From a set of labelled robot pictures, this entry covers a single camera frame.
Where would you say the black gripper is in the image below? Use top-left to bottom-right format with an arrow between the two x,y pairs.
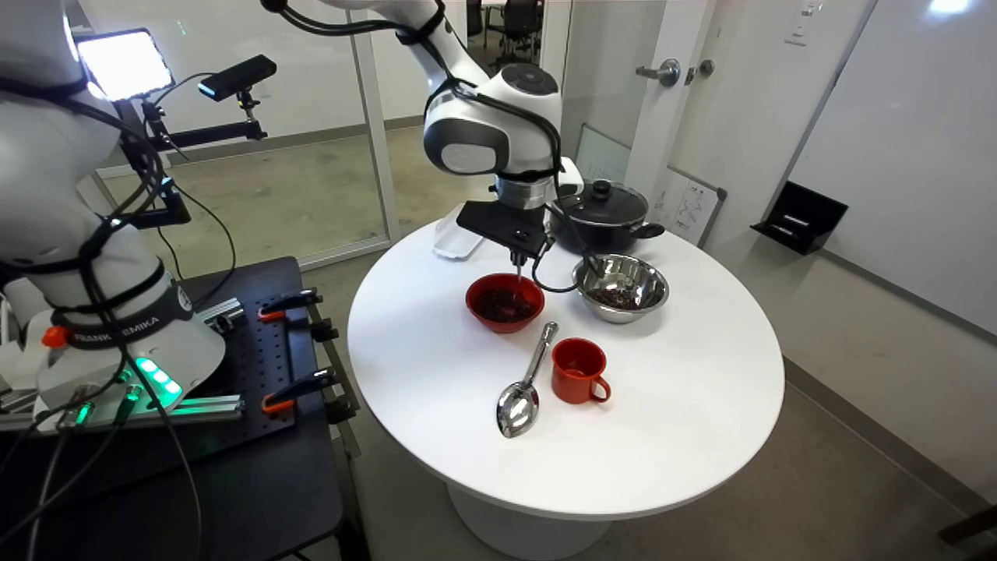
459,202 -> 549,259

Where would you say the round white table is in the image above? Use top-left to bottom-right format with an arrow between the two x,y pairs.
345,228 -> 784,558

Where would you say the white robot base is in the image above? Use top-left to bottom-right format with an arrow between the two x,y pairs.
0,0 -> 223,408

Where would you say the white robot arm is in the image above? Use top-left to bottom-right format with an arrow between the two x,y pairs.
262,0 -> 559,266

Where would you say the door handle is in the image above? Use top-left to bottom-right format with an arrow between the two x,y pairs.
639,58 -> 683,87

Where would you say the bright light panel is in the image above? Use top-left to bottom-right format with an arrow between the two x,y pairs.
74,27 -> 174,101

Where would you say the orange clamp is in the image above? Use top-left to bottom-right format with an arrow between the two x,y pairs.
255,287 -> 323,324
262,367 -> 333,416

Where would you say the red mug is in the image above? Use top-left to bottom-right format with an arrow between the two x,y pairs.
552,335 -> 614,405

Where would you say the black camera on stand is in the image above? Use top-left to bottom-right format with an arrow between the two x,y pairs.
195,57 -> 278,104

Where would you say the black cooking pot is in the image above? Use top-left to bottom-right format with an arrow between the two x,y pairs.
552,181 -> 662,256

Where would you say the silver metal bowl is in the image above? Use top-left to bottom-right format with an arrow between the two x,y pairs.
576,256 -> 669,324

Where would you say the large silver serving spoon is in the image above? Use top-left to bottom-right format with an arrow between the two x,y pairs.
495,321 -> 558,438

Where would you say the orange clamp lower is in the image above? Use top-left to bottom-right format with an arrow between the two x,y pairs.
262,367 -> 333,416

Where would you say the clear plastic container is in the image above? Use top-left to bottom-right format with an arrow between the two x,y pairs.
432,217 -> 481,263

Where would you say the black work cart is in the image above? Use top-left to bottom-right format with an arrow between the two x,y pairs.
0,259 -> 366,561

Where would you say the red bowl with beans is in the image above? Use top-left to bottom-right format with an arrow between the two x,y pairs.
463,274 -> 546,334

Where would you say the black wall tray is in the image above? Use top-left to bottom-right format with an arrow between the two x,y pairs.
758,181 -> 848,256

